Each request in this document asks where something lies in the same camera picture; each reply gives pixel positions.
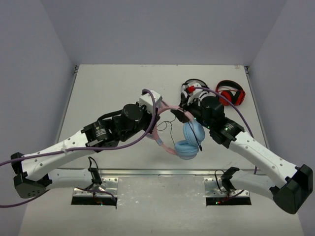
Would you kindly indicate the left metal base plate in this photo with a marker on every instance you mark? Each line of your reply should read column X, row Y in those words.
column 108, row 188

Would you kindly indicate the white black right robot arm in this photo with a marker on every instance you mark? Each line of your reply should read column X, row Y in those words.
column 286, row 184

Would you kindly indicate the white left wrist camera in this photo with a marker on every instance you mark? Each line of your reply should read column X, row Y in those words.
column 147, row 101

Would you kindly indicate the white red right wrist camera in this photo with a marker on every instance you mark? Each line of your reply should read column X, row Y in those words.
column 192, row 90

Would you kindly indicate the red black headphones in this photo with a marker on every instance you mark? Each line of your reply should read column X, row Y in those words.
column 232, row 91

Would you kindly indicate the metal base plate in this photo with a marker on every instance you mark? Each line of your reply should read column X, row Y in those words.
column 213, row 188
column 108, row 188

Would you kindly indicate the pink blue cat-ear headphones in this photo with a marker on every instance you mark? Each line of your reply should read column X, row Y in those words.
column 185, row 139

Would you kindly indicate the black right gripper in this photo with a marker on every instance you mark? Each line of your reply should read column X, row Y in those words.
column 180, row 115

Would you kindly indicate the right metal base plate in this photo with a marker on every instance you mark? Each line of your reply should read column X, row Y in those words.
column 213, row 188

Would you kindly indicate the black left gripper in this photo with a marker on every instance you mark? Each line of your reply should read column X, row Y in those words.
column 152, row 118

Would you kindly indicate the white black headphones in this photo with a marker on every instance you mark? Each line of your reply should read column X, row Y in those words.
column 185, row 99

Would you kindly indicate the silver aluminium rail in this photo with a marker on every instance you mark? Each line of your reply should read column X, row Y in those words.
column 156, row 172

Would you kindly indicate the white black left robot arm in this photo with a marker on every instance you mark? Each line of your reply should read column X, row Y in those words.
column 39, row 172

